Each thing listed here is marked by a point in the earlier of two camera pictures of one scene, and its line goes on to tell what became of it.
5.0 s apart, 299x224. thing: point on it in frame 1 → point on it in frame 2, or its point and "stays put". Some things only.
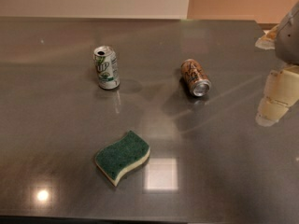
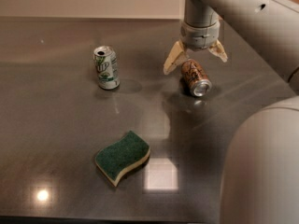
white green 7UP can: [106, 66] stays put
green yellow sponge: [118, 160] stays put
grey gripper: [289, 39] → [199, 36]
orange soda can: [196, 79] stays put
